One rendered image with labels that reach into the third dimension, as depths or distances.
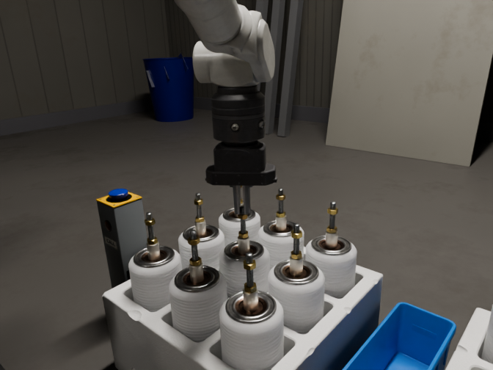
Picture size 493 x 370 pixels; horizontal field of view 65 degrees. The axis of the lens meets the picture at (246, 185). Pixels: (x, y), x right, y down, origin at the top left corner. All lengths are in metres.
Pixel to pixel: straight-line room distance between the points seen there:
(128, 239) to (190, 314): 0.29
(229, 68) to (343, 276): 0.42
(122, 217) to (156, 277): 0.19
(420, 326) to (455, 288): 0.32
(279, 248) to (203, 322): 0.23
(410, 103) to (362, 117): 0.28
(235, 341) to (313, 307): 0.15
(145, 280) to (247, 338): 0.24
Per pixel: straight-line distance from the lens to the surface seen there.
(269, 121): 2.84
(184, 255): 0.81
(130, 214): 0.87
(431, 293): 1.14
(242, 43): 0.55
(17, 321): 1.15
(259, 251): 0.74
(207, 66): 0.63
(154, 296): 0.75
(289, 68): 2.77
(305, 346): 0.65
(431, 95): 2.31
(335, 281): 0.75
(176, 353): 0.67
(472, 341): 0.73
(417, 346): 0.91
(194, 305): 0.65
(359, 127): 2.44
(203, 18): 0.51
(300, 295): 0.65
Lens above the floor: 0.62
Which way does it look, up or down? 20 degrees down
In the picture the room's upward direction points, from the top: 2 degrees counter-clockwise
